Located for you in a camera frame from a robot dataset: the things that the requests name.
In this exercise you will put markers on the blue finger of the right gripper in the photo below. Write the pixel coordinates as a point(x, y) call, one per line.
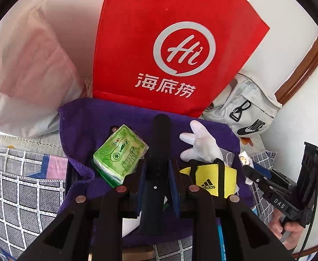
point(256, 172)

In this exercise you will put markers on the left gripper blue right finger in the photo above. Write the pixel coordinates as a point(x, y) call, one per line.
point(174, 179)

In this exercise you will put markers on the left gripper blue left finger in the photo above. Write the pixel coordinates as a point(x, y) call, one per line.
point(140, 173)

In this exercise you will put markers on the green sachet packet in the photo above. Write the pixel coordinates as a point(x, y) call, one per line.
point(113, 183)

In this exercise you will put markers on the green tissue pack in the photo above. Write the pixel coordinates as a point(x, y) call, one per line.
point(120, 153)

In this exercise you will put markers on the yellow Adidas mini bag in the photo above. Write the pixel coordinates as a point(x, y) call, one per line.
point(217, 178)

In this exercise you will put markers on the white sponge block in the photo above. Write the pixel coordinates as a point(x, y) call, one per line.
point(129, 225)

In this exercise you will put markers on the white glove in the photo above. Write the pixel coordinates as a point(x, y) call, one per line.
point(204, 146)

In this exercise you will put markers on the person right hand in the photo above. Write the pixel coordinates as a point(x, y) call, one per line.
point(293, 228)

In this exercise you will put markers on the small fruit sticker packet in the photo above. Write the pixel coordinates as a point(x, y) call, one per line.
point(245, 159)

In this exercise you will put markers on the purple towel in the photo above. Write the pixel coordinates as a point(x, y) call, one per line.
point(85, 124)

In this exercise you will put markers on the grey Nike waist bag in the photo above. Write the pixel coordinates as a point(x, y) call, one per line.
point(244, 105)

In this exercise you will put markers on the blue tissue pack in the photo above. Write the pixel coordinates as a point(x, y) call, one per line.
point(221, 239)

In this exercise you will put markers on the dark green tea tin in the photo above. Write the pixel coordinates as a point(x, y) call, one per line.
point(117, 253)

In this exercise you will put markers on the grey checkered blanket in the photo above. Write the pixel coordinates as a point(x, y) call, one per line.
point(32, 189)

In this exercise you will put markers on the red Haidilao paper bag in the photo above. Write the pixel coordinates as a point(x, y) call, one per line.
point(172, 55)

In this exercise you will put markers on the white Miniso plastic bag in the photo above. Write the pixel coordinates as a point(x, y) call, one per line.
point(37, 77)

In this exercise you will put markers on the brown wooden door frame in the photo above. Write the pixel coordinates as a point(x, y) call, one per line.
point(299, 76)

